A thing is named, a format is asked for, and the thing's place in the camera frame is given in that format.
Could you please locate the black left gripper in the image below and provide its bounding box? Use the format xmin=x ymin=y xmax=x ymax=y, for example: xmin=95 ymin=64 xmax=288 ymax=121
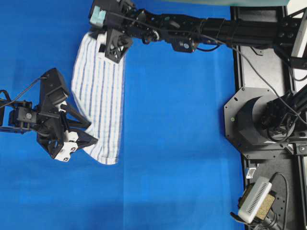
xmin=89 ymin=0 xmax=133 ymax=53

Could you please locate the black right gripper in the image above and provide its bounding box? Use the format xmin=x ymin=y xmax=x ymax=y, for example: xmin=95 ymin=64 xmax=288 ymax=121
xmin=35 ymin=68 xmax=99 ymax=161

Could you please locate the white blue striped towel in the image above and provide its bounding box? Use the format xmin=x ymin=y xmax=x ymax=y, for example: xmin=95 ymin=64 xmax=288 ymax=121
xmin=71 ymin=32 xmax=126 ymax=165

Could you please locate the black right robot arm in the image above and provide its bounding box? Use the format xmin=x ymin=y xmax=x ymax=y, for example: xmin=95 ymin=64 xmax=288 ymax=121
xmin=0 ymin=68 xmax=98 ymax=162

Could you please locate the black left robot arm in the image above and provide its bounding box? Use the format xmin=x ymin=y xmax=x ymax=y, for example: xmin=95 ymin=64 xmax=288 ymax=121
xmin=89 ymin=0 xmax=307 ymax=145

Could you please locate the blue table cloth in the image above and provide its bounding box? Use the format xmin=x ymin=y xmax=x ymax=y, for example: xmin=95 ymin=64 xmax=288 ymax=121
xmin=0 ymin=0 xmax=244 ymax=230

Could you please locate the grey ventilated mini computer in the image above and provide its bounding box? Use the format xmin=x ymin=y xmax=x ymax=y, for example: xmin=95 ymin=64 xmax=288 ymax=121
xmin=238 ymin=176 xmax=272 ymax=224

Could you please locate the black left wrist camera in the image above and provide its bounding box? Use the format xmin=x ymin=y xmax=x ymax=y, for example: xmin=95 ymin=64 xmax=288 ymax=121
xmin=105 ymin=29 xmax=133 ymax=63

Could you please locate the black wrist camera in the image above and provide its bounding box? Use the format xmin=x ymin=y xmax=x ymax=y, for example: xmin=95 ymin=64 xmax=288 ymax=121
xmin=105 ymin=29 xmax=133 ymax=63
xmin=39 ymin=68 xmax=69 ymax=113

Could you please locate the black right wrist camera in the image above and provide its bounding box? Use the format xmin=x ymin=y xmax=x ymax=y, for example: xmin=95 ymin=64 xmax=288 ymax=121
xmin=39 ymin=68 xmax=69 ymax=113

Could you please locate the black mounting rail plate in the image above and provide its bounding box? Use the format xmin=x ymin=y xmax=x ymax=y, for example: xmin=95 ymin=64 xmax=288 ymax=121
xmin=224 ymin=7 xmax=307 ymax=230

